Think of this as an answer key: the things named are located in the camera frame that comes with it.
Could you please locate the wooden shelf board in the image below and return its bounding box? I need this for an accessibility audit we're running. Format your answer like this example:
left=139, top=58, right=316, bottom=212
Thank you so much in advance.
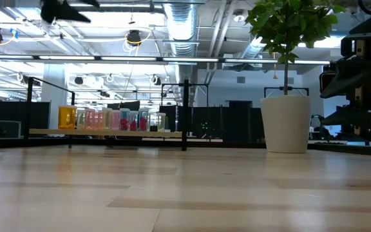
left=29, top=128, right=184, bottom=139

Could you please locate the silver ceiling air duct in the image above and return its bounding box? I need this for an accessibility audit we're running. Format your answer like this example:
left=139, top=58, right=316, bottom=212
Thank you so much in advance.
left=162, top=2, right=200, bottom=58

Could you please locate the long ceiling light strip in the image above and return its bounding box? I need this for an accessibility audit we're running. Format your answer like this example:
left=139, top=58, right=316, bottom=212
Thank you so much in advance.
left=0, top=54, right=331, bottom=65

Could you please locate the black partition panel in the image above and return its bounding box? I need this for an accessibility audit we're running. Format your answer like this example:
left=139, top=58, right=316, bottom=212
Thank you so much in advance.
left=0, top=100, right=51, bottom=138

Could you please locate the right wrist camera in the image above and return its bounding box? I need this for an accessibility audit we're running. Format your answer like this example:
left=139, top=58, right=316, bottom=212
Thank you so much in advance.
left=319, top=70, right=338, bottom=93

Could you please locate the grey office chair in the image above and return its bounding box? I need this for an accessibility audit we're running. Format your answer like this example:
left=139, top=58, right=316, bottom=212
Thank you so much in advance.
left=0, top=120, right=23, bottom=139

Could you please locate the green leafy potted tree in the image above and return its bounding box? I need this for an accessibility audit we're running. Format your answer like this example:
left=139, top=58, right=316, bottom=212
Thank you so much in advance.
left=244, top=0, right=347, bottom=96

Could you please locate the black computer monitor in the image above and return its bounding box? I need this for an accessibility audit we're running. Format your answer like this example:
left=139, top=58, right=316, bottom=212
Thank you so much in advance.
left=106, top=101, right=141, bottom=112

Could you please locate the small green pill bottle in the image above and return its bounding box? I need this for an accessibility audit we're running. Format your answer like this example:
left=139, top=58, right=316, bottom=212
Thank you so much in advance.
left=76, top=109, right=87, bottom=131
left=157, top=112, right=167, bottom=133

